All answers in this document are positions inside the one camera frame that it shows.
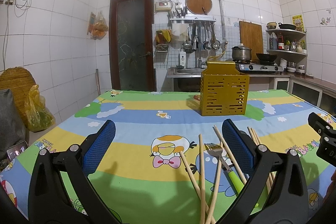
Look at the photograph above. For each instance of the colourful cartoon tablecloth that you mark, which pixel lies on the colourful cartoon tablecloth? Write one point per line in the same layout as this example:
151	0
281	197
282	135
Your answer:
142	178

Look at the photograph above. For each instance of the yellow plastic bag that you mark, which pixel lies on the yellow plastic bag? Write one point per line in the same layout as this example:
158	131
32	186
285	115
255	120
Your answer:
38	115

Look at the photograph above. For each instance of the black wok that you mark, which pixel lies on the black wok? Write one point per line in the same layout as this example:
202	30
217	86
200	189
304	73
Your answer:
266	59

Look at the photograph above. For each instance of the woven straw mat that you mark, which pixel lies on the woven straw mat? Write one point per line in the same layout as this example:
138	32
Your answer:
19	80

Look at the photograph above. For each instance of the corner wall shelf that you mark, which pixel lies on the corner wall shelf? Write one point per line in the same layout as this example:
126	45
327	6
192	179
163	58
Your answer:
287	41

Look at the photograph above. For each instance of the steel kitchen sink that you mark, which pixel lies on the steel kitchen sink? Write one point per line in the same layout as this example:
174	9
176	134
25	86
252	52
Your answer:
188	71

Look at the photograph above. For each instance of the round wooden cutting board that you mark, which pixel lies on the round wooden cutting board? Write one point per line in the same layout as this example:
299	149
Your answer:
200	7

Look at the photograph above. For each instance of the steel gas stove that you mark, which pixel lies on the steel gas stove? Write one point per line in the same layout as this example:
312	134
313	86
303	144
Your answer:
252	68

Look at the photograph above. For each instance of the green handled metal fork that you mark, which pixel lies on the green handled metal fork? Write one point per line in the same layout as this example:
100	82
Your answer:
236	182

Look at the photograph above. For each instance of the hanging orange plastic bag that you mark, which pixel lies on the hanging orange plastic bag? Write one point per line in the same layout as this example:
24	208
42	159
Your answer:
99	27

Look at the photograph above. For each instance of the yellow wall poster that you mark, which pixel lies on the yellow wall poster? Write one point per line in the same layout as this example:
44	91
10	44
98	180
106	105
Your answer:
298	22

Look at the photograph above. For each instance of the rectangular wooden cutting board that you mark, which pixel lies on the rectangular wooden cutting board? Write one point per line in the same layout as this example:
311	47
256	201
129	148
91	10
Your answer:
251	36

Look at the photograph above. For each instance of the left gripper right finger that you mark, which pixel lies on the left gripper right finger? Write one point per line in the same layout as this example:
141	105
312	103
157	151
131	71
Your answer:
287	201

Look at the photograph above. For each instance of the yellow rubber gloves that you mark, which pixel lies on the yellow rubber gloves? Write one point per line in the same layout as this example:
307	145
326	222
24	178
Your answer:
163	36

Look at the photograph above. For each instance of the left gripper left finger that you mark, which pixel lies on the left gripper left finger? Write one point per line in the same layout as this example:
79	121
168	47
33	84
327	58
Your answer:
49	201

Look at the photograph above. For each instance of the dark brown glass door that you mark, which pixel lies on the dark brown glass door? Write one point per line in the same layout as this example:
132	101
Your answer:
131	45

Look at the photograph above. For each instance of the steel utensil rack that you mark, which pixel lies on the steel utensil rack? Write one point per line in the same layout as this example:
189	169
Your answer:
192	20

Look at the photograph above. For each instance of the steel cooking pot with lid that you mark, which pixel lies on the steel cooking pot with lid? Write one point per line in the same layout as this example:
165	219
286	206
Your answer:
241	53

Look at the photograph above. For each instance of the white soap bottle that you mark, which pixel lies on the white soap bottle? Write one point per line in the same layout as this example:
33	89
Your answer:
182	59

